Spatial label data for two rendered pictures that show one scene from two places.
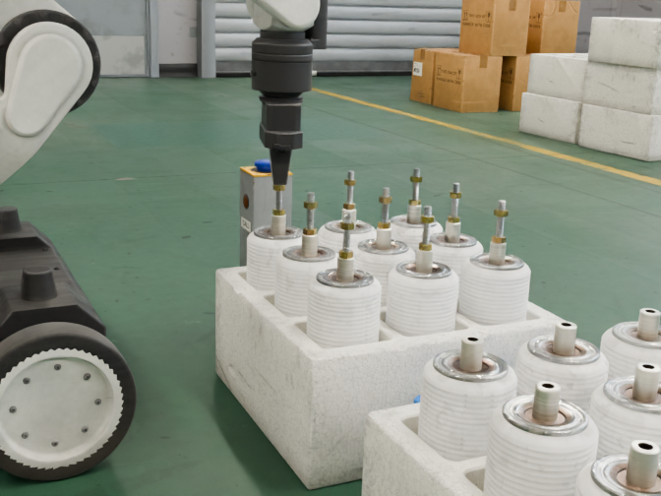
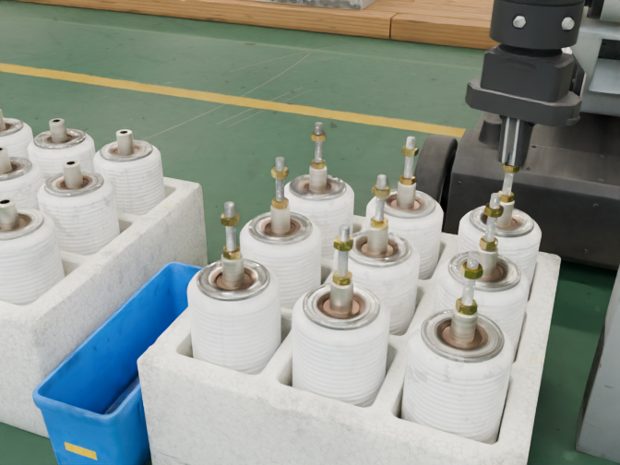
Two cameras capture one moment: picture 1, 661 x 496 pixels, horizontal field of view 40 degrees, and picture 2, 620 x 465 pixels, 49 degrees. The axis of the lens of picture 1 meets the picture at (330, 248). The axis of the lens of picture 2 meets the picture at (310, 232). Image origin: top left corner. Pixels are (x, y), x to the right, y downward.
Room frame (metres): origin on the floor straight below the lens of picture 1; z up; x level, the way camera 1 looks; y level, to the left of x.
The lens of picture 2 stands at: (1.70, -0.58, 0.64)
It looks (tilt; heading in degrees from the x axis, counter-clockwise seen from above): 30 degrees down; 137
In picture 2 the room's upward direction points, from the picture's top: 1 degrees clockwise
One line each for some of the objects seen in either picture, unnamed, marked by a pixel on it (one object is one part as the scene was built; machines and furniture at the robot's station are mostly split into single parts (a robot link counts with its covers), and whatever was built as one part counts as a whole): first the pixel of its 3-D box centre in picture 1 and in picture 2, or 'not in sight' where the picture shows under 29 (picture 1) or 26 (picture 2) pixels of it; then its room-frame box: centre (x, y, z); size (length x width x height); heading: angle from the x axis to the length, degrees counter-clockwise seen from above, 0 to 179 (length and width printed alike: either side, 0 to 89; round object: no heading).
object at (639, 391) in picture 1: (645, 382); (1, 160); (0.79, -0.30, 0.26); 0.02 x 0.02 x 0.03
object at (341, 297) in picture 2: (452, 232); (341, 295); (1.32, -0.18, 0.26); 0.02 x 0.02 x 0.03
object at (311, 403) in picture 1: (378, 349); (369, 361); (1.27, -0.08, 0.09); 0.39 x 0.39 x 0.18; 25
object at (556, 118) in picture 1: (580, 116); not in sight; (4.18, -1.13, 0.09); 0.39 x 0.39 x 0.18; 27
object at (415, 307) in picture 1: (419, 333); (281, 292); (1.16, -0.13, 0.16); 0.10 x 0.10 x 0.18
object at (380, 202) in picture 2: (385, 213); (379, 208); (1.27, -0.08, 0.30); 0.01 x 0.01 x 0.08
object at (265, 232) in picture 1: (278, 233); (501, 221); (1.33, 0.08, 0.25); 0.08 x 0.08 x 0.01
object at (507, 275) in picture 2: (348, 227); (483, 271); (1.38, -0.03, 0.25); 0.08 x 0.08 x 0.01
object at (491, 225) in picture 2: (349, 195); (491, 227); (1.38, -0.03, 0.30); 0.01 x 0.01 x 0.08
